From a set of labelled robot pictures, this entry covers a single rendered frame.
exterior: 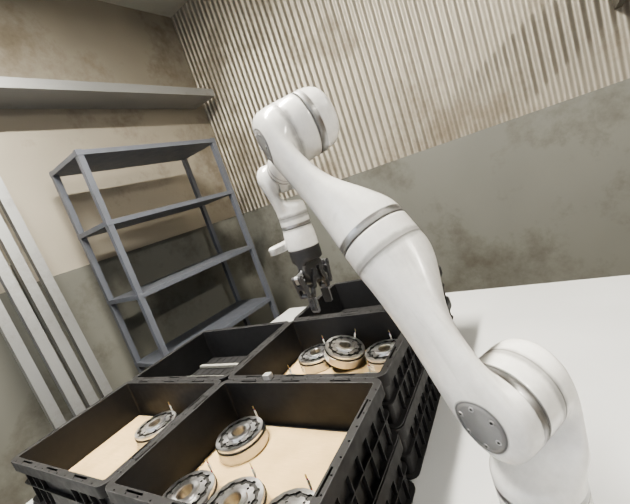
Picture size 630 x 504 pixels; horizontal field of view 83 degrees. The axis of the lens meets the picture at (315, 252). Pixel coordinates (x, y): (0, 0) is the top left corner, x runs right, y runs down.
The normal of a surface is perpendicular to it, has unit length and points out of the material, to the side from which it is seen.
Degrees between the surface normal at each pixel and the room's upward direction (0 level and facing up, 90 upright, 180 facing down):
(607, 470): 0
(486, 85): 90
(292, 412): 90
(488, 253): 90
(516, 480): 24
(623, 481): 0
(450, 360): 76
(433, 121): 90
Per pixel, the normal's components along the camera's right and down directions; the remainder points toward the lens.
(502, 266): -0.54, 0.31
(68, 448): 0.83, -0.19
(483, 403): -0.70, 0.12
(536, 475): -0.54, -0.75
